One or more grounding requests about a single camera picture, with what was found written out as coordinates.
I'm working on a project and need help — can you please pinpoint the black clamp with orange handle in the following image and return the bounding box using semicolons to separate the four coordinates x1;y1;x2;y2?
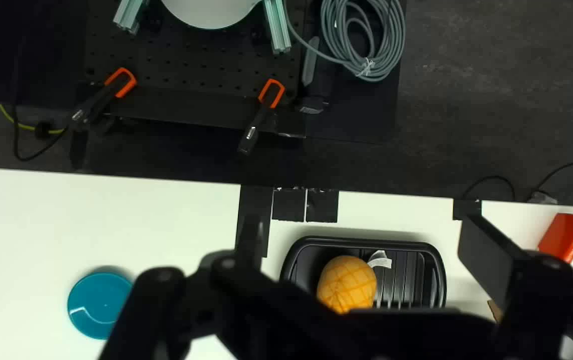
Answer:
64;67;140;168
236;77;309;156

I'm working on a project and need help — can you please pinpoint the grey coiled cable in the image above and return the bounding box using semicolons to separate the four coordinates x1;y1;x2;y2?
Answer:
318;0;408;84

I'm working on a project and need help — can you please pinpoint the yellow-green cable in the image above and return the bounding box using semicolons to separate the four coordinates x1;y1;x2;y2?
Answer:
0;102;68;138

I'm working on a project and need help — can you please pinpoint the light aluminium bracket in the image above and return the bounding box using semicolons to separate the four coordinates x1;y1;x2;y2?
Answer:
263;0;295;57
113;0;162;36

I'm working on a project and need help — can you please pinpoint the black perforated mounting board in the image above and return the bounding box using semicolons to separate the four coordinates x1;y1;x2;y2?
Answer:
85;0;302;128

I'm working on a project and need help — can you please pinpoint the orange toy pineapple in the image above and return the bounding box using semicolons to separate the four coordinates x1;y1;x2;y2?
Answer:
315;254;381;317

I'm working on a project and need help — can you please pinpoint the grey handled black clamp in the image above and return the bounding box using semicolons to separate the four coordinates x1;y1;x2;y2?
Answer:
295;36;335;118

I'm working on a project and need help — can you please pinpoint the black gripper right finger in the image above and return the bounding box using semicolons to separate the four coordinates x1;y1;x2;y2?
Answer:
458;198;573;360

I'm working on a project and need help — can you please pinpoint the teal round plate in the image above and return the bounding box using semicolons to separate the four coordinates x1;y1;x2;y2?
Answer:
64;267;134;343

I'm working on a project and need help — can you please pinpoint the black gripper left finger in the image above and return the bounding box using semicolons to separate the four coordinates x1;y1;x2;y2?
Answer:
98;185;328;360

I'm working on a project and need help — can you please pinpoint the orange and white box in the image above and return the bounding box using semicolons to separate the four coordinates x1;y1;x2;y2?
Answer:
536;212;573;273

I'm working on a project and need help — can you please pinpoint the black ribbed tray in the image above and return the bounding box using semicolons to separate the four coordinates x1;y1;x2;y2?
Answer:
280;234;452;315

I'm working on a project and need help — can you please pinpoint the black base platform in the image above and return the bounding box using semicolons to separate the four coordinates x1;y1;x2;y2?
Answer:
0;0;402;145

